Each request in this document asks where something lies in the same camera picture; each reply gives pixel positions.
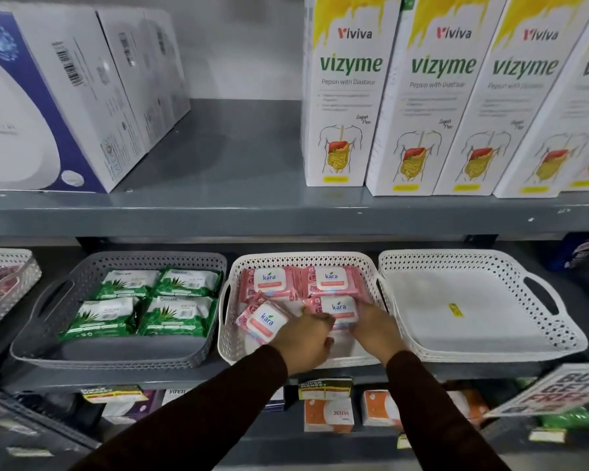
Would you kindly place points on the person's right hand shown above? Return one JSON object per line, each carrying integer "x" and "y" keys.
{"x": 378, "y": 333}

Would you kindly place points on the person's left hand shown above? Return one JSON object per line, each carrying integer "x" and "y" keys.
{"x": 299, "y": 345}

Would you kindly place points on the person's right fingers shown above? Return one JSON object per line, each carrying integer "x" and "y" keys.
{"x": 360, "y": 318}

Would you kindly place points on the person's left fingers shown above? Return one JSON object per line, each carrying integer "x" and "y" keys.
{"x": 319, "y": 321}

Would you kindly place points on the pink wipes pack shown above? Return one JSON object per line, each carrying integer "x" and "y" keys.
{"x": 262, "y": 318}
{"x": 336, "y": 308}
{"x": 270, "y": 282}
{"x": 331, "y": 279}

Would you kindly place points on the person's right forearm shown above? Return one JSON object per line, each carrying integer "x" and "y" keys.
{"x": 436, "y": 416}

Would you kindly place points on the person's left forearm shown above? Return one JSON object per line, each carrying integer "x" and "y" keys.
{"x": 201, "y": 416}

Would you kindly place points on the black and yellow shelf label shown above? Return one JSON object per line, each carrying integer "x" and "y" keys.
{"x": 324, "y": 389}

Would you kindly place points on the orange and white box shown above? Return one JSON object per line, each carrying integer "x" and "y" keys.
{"x": 329, "y": 415}
{"x": 471, "y": 404}
{"x": 380, "y": 409}

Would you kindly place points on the small yellow sticker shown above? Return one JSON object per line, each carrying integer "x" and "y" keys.
{"x": 456, "y": 310}

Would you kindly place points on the empty white perforated basket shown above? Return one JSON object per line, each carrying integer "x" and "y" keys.
{"x": 471, "y": 338}

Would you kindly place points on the green wipes pack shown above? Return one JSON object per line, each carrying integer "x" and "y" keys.
{"x": 101, "y": 317}
{"x": 177, "y": 316}
{"x": 128, "y": 284}
{"x": 189, "y": 282}

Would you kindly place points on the grey perforated basket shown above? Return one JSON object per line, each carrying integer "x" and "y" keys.
{"x": 128, "y": 350}

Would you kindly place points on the white promotion sign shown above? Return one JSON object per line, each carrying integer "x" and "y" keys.
{"x": 554, "y": 389}

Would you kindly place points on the white and purple box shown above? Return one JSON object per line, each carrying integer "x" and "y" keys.
{"x": 128, "y": 412}

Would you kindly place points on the white and yellow shelf label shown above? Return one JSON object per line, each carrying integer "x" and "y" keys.
{"x": 113, "y": 394}

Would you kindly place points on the small white shelf label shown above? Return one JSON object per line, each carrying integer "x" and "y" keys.
{"x": 547, "y": 435}

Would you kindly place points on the blue product packet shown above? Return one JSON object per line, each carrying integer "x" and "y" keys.
{"x": 576, "y": 252}

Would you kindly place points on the green packet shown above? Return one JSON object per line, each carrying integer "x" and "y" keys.
{"x": 574, "y": 417}

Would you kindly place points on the white basket with pink items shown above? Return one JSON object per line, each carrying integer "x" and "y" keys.
{"x": 22, "y": 284}

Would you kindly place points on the grey metal rack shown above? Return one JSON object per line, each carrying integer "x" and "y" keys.
{"x": 25, "y": 431}

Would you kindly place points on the large white and blue box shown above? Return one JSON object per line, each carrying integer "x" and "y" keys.
{"x": 39, "y": 117}

